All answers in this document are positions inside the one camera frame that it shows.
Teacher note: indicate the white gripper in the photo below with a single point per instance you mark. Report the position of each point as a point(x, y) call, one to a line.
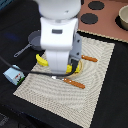
point(57, 40)

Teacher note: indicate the yellow toy banana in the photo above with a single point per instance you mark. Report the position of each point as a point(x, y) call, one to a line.
point(41, 61)

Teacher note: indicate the light blue milk carton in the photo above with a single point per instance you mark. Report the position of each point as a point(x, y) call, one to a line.
point(14, 75)

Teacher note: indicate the yellow toy cheese wedge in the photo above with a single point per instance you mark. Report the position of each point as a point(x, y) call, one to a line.
point(69, 69)

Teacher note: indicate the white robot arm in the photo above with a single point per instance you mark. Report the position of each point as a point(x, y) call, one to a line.
point(58, 11)

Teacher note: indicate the grey toy saucepan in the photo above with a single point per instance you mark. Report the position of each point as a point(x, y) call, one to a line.
point(33, 42)

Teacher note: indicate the round wooden plate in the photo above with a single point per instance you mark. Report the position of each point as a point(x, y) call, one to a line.
point(76, 74)

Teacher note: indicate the pink toy stove top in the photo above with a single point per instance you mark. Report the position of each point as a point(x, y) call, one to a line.
point(106, 25)

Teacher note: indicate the beige woven placemat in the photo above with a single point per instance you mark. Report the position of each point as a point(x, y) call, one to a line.
point(72, 103)

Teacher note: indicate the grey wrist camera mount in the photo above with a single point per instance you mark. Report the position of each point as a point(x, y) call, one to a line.
point(75, 53)

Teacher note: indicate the toy knife wooden handle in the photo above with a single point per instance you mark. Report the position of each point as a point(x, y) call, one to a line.
point(89, 58)

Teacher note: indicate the toy fork wooden handle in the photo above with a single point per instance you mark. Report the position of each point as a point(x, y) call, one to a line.
point(71, 82)

